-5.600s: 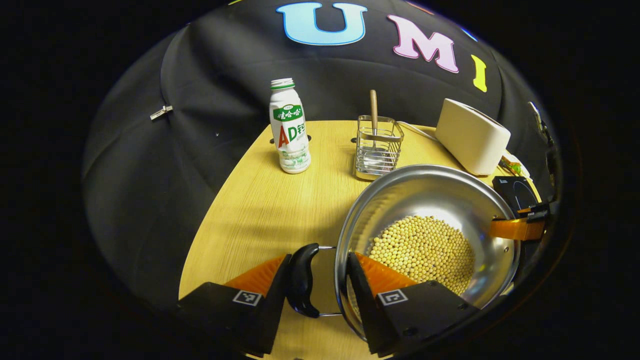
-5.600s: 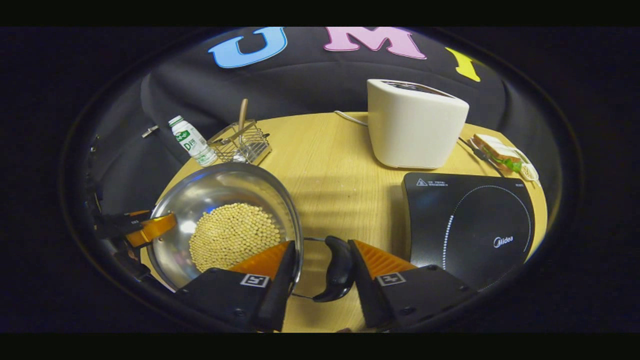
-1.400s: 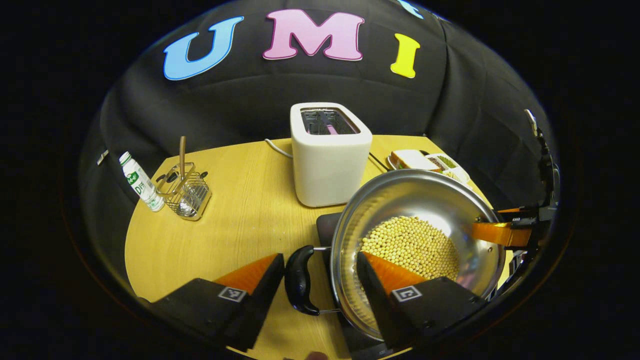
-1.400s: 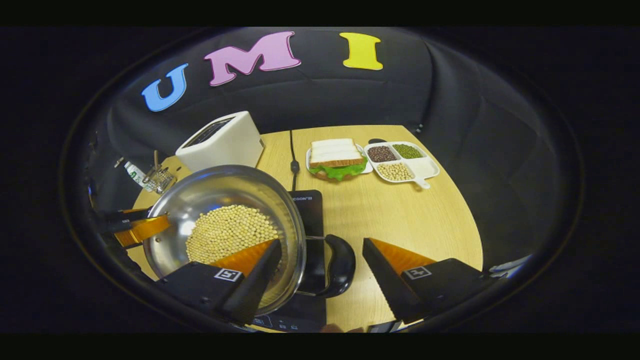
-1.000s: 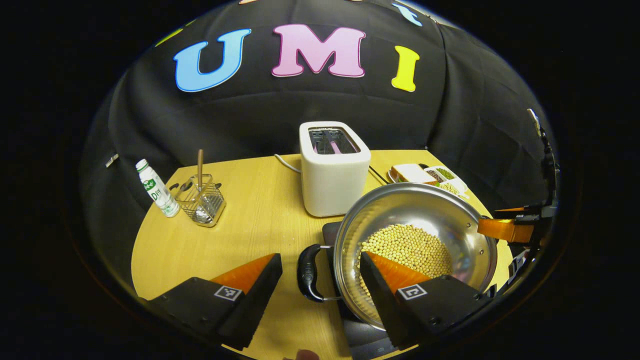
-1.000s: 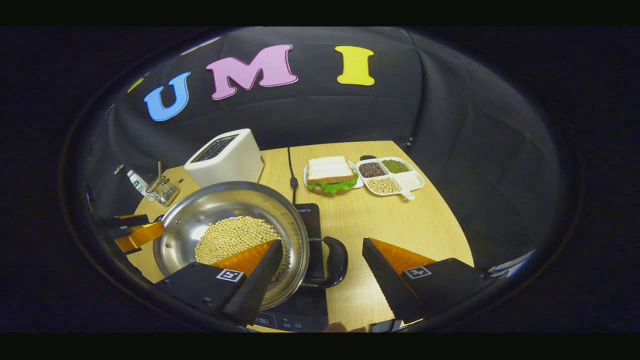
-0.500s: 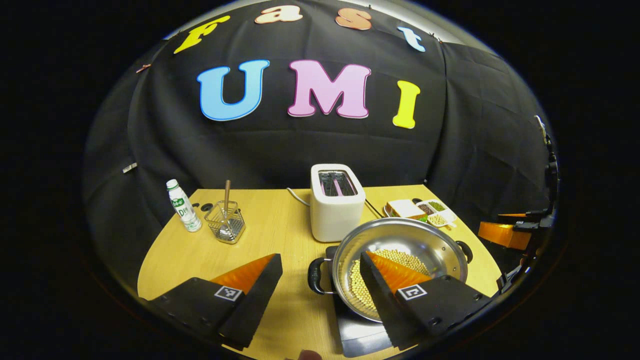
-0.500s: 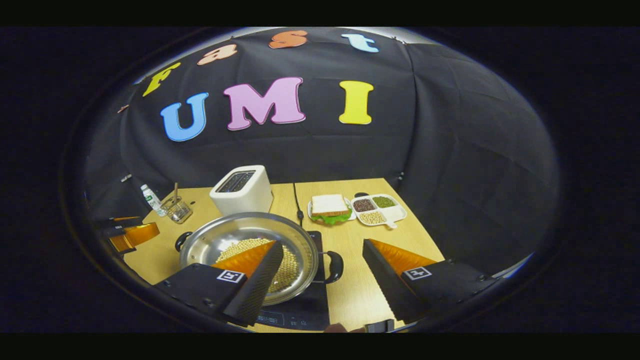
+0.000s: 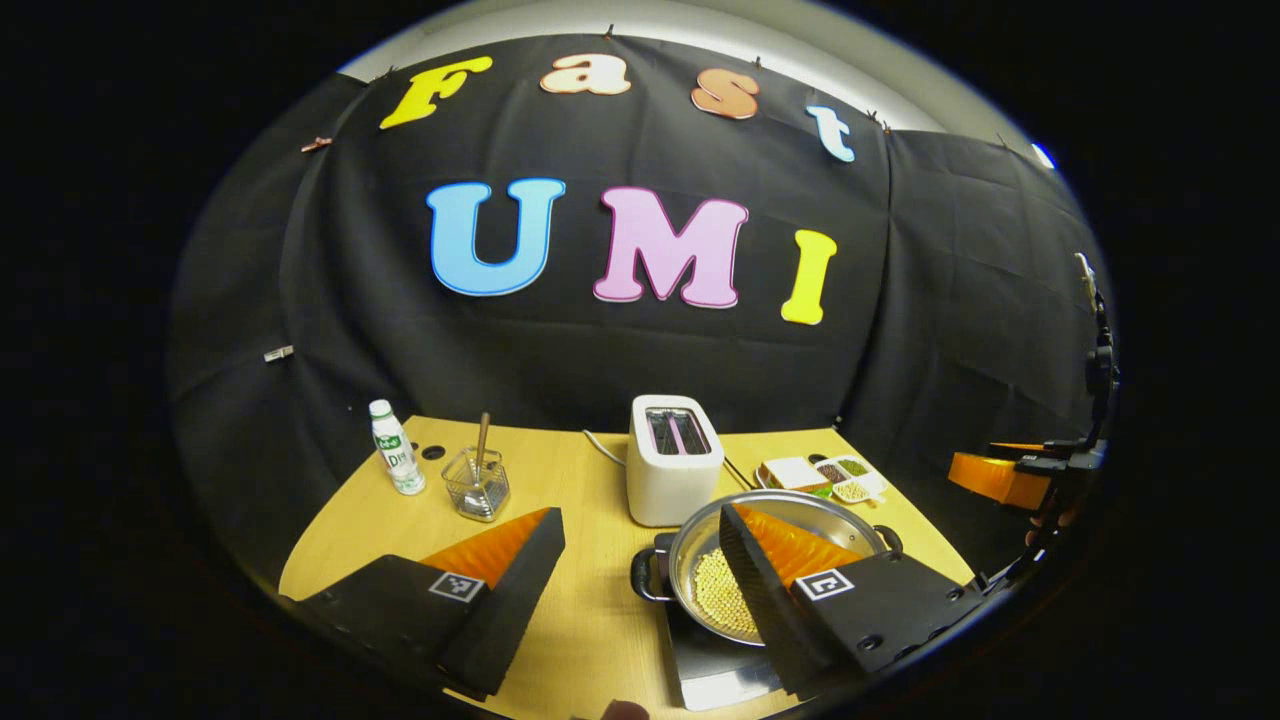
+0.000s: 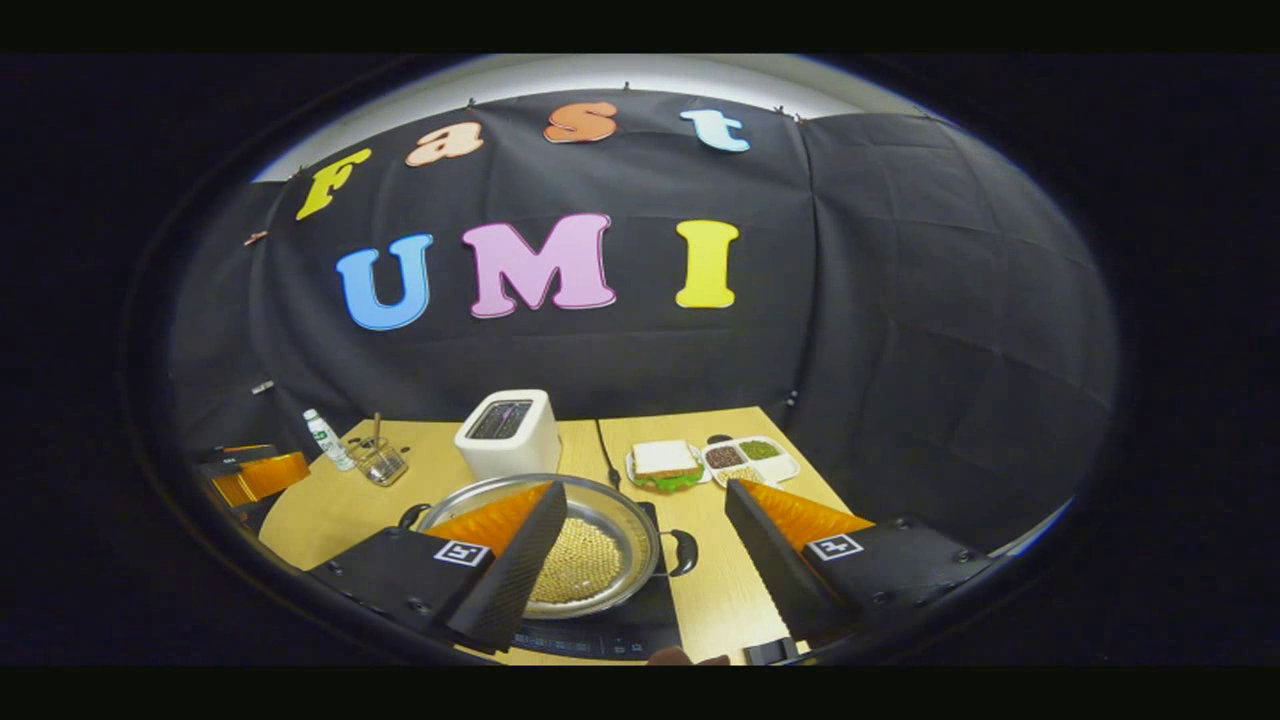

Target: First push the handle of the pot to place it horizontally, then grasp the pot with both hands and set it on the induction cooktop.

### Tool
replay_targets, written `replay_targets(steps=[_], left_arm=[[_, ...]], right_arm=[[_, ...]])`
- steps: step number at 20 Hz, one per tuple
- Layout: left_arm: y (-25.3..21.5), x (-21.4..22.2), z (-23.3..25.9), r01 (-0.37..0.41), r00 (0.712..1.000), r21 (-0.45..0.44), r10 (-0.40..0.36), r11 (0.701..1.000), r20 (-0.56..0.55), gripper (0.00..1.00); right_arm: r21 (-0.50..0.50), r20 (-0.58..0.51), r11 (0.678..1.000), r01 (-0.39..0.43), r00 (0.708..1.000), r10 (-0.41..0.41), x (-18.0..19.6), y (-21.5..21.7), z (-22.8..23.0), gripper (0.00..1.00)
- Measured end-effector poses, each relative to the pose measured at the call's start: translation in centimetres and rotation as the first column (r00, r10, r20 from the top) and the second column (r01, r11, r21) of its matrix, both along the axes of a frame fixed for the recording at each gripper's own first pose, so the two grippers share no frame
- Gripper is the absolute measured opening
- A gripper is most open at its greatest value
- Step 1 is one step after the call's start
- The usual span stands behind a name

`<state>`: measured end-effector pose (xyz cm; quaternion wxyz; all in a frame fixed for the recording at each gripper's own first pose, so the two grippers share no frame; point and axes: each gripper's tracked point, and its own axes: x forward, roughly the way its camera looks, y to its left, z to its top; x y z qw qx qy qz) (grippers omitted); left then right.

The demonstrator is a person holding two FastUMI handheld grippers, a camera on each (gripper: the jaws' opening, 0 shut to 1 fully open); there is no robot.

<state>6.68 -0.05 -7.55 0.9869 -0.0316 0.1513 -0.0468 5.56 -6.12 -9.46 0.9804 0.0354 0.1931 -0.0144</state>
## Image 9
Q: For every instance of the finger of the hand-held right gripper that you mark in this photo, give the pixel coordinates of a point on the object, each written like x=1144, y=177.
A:
x=1030, y=447
x=990, y=478

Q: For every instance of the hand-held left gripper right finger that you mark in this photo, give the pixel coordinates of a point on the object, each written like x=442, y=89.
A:
x=770, y=600

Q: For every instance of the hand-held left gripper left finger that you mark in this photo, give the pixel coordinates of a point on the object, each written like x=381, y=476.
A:
x=500, y=615

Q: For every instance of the black induction cooktop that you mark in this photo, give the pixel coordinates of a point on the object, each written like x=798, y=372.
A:
x=720, y=672

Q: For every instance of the heap of soybeans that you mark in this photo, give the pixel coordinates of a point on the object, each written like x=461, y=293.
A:
x=722, y=592

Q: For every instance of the white divided dish of grains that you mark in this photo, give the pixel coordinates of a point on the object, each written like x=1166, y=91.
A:
x=853, y=480

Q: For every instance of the white toaster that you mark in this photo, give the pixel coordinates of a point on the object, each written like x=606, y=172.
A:
x=672, y=485

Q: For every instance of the wooden stick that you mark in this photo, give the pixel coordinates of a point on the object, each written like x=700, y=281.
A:
x=483, y=440

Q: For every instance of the white drink bottle green label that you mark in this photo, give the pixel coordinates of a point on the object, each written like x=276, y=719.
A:
x=400, y=460

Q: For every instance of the ceiling light panel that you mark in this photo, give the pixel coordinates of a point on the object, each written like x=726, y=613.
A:
x=1043, y=156

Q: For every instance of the black backdrop cloth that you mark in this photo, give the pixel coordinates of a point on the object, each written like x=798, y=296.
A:
x=350, y=350

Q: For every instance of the metal clip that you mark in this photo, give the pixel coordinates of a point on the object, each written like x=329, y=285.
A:
x=279, y=353

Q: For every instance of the pink clip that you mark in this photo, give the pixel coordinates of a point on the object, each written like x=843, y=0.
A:
x=317, y=144

